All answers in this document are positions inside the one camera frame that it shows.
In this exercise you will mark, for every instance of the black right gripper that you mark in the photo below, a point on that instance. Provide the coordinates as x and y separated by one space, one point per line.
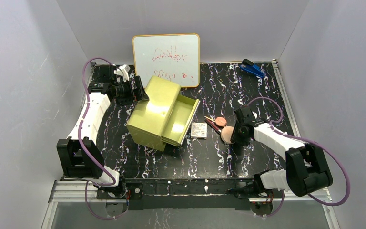
237 139

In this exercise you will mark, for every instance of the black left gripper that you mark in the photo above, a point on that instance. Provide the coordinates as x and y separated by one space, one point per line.
137 89

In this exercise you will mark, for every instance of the large round powder puff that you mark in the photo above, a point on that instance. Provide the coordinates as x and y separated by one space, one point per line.
226 134

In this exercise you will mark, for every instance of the small round powder puff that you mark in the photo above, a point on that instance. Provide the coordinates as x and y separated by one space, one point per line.
221 122

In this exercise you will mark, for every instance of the green metal drawer chest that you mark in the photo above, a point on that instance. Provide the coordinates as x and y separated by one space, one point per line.
165 118

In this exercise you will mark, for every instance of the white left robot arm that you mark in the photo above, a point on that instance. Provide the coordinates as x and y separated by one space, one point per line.
78 152

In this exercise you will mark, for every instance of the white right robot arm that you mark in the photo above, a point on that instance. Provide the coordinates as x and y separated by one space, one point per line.
306 169

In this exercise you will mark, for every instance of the white makeup packet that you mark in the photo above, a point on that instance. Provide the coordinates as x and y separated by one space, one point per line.
198 130

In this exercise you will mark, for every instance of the red lip pencil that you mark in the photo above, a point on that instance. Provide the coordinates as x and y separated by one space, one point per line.
213 126

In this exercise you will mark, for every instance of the orange framed whiteboard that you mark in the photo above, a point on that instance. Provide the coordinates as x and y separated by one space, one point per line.
174 57

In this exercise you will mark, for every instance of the blue stapler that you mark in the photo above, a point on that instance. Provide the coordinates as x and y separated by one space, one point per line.
252 68

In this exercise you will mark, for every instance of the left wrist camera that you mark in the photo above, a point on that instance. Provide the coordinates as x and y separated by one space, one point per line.
123 72

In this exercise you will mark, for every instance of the aluminium right side rail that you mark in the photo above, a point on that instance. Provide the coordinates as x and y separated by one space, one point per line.
286 101

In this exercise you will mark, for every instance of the aluminium rail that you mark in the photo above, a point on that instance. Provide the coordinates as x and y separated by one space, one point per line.
135 189
286 101

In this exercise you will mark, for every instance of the aluminium front rail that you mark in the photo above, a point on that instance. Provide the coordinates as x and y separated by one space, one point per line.
135 189

